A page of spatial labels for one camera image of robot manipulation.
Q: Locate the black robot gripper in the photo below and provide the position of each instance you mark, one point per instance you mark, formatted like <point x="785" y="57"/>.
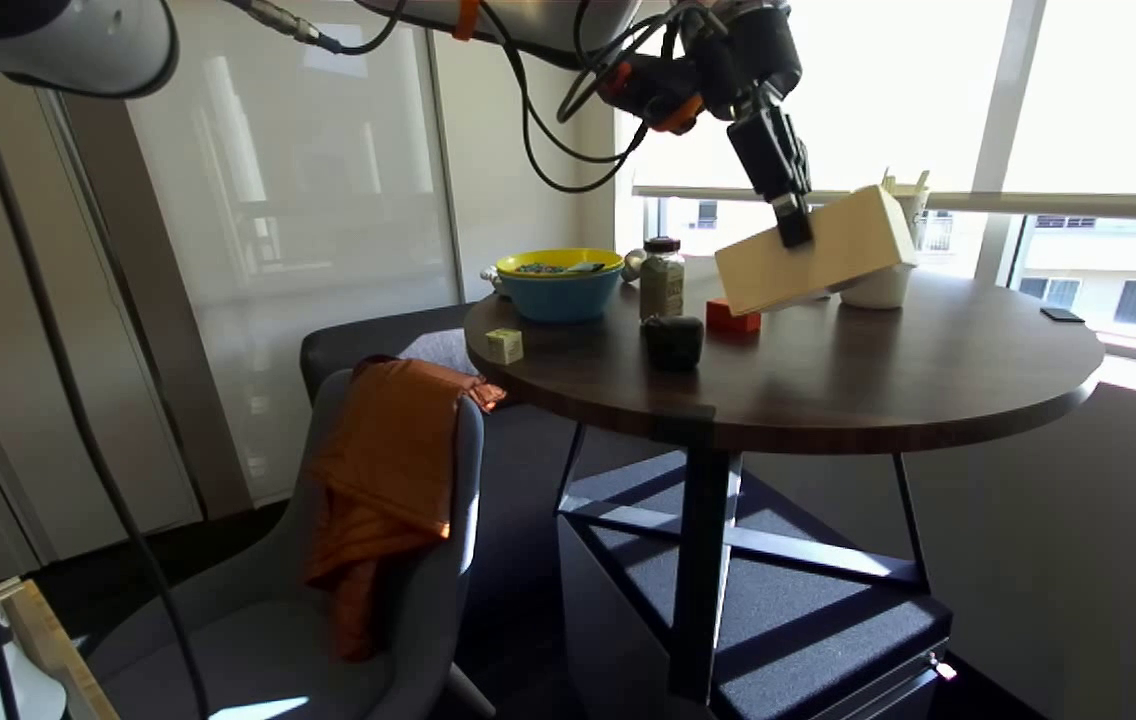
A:
<point x="747" y="71"/>

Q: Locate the white wooden box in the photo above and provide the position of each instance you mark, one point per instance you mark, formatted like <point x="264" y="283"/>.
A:
<point x="849" y="238"/>

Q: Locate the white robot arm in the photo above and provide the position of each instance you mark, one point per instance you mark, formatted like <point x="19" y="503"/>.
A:
<point x="129" y="51"/>

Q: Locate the red orange block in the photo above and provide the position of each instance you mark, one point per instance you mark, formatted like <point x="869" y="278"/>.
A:
<point x="728" y="325"/>

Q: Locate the glass jar with black lid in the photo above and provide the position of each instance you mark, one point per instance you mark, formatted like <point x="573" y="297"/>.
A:
<point x="663" y="278"/>

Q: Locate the black rounded object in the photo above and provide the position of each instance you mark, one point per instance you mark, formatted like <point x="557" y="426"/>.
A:
<point x="675" y="340"/>

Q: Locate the round dark wooden table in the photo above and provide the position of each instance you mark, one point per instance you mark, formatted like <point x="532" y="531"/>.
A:
<point x="954" y="367"/>

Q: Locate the blue bowl with yellow rim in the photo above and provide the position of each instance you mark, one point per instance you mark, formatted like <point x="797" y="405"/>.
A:
<point x="557" y="285"/>

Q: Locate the small dark grey flat pad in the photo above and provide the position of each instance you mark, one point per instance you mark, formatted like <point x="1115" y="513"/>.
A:
<point x="1061" y="318"/>

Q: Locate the small cream cube block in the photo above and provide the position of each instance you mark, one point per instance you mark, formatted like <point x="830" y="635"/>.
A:
<point x="505" y="345"/>

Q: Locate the orange cloth on chair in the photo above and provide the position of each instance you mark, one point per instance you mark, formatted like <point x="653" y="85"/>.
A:
<point x="384" y="475"/>

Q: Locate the grey armchair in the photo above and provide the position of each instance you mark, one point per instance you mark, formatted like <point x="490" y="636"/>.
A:
<point x="259" y="630"/>

